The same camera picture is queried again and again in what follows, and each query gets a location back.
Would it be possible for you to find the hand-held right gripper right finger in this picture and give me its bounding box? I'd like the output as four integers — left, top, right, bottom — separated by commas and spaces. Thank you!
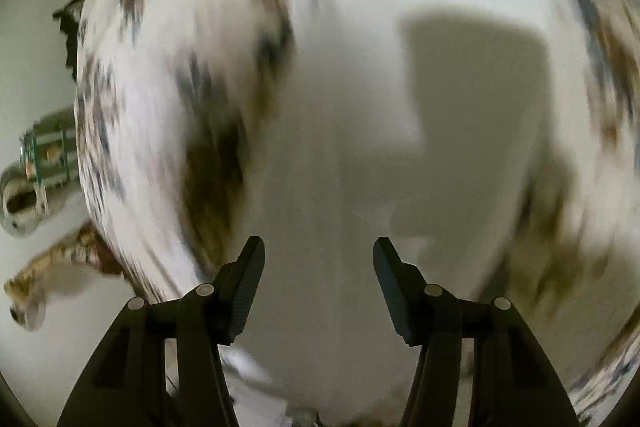
373, 236, 585, 427

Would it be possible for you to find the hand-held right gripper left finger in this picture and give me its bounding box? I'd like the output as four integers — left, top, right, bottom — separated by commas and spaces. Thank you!
56, 236, 266, 427

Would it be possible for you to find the dark object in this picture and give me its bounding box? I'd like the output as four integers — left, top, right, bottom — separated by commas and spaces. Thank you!
52, 0, 87, 82

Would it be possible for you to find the white floral garment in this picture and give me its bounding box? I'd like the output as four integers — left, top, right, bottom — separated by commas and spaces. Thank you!
74, 0, 640, 427

